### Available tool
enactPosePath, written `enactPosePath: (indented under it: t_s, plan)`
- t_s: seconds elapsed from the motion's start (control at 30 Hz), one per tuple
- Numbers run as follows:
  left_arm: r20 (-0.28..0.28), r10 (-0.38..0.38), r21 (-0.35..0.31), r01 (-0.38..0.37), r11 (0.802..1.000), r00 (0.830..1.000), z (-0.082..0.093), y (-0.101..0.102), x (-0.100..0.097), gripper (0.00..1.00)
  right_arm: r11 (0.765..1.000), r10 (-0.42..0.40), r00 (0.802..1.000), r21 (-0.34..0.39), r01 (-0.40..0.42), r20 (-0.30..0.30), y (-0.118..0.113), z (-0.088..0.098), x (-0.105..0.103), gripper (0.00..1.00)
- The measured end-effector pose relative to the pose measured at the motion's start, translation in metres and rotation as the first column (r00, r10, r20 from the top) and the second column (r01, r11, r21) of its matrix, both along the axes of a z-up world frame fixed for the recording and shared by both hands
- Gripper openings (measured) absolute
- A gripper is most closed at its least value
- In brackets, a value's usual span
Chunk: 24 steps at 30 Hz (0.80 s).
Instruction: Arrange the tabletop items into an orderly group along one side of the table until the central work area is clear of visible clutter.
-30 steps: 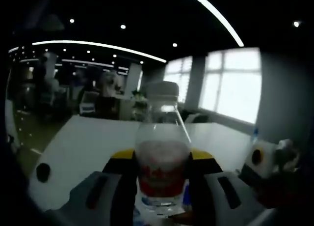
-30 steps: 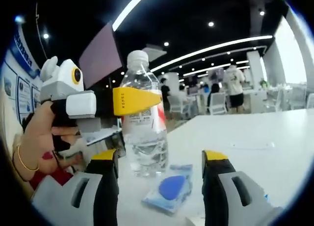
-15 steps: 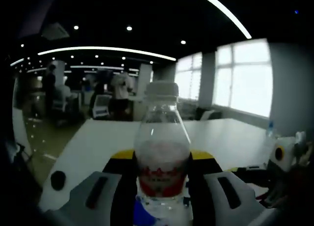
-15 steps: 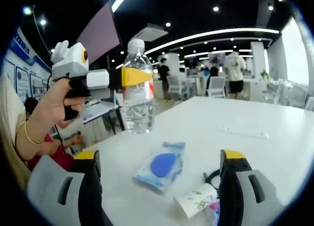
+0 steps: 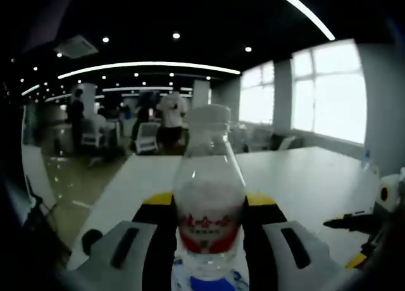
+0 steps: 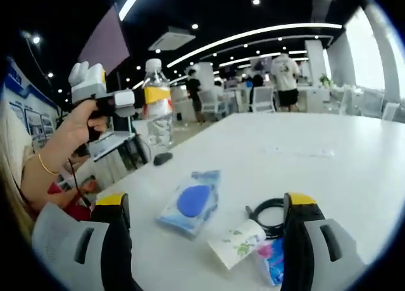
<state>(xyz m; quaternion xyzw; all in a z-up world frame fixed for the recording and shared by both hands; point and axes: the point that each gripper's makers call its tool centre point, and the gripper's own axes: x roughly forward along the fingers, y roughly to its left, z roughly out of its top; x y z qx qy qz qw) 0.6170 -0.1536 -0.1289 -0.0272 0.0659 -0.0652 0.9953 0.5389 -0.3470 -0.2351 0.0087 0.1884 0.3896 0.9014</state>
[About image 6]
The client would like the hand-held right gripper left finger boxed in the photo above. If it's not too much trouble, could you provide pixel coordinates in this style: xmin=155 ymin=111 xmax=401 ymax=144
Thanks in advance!
xmin=31 ymin=192 xmax=142 ymax=291

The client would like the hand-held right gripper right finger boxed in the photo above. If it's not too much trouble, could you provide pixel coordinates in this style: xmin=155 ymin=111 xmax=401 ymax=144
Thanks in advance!
xmin=280 ymin=192 xmax=376 ymax=291

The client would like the clear cup with red bottom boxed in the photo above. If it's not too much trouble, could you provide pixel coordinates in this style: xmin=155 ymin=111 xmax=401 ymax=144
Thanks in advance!
xmin=140 ymin=58 xmax=175 ymax=153

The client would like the blue tissue packet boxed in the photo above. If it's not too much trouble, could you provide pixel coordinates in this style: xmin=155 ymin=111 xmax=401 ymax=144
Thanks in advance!
xmin=254 ymin=237 xmax=286 ymax=287

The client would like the black computer mouse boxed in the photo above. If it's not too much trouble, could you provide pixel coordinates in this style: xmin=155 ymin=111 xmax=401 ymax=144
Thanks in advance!
xmin=153 ymin=151 xmax=174 ymax=166

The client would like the white paper cup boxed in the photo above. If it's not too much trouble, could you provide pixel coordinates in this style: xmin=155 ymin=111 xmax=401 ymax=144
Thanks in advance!
xmin=207 ymin=218 xmax=268 ymax=270

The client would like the blue pad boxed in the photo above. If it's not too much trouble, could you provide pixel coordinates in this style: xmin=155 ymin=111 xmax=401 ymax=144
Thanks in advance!
xmin=154 ymin=169 xmax=222 ymax=240

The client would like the person's left hand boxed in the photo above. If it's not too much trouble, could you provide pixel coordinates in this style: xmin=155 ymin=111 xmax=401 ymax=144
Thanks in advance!
xmin=39 ymin=99 xmax=109 ymax=168

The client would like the purple hanging panel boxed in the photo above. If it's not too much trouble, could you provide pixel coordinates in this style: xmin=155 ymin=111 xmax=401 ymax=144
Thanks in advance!
xmin=77 ymin=4 xmax=131 ymax=77

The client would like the person's red clothing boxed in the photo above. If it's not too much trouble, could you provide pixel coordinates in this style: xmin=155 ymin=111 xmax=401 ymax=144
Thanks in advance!
xmin=47 ymin=180 xmax=97 ymax=223

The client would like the white office chair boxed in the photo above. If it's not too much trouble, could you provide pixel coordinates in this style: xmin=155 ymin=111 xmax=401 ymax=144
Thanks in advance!
xmin=197 ymin=89 xmax=223 ymax=115
xmin=252 ymin=86 xmax=277 ymax=114

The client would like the ceiling air vent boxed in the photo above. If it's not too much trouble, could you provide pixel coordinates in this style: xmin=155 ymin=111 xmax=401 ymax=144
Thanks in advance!
xmin=147 ymin=27 xmax=197 ymax=52

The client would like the white side desk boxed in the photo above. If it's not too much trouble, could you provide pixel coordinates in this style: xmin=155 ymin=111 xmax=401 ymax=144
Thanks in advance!
xmin=88 ymin=113 xmax=151 ymax=180

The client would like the white table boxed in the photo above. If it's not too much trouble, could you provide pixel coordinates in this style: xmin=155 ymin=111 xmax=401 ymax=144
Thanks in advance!
xmin=94 ymin=112 xmax=405 ymax=291

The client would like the person's cream top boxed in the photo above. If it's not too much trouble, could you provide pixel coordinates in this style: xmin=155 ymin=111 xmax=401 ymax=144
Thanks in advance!
xmin=0 ymin=102 xmax=36 ymax=194

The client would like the curved ceiling light strip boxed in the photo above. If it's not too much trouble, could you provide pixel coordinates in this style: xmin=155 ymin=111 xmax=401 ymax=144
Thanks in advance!
xmin=166 ymin=22 xmax=343 ymax=68

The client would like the green potted plant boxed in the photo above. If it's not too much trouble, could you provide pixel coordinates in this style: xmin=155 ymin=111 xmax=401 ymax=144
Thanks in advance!
xmin=318 ymin=73 xmax=333 ymax=89

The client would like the blue and white wall poster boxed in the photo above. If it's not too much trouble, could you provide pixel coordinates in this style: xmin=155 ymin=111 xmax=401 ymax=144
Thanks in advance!
xmin=2 ymin=59 xmax=61 ymax=151

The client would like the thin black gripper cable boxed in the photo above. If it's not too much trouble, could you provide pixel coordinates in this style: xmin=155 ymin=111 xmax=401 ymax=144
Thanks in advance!
xmin=67 ymin=158 xmax=93 ymax=209

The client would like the gold bracelet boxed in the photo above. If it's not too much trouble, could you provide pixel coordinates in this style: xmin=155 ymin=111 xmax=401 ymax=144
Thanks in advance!
xmin=37 ymin=153 xmax=61 ymax=176

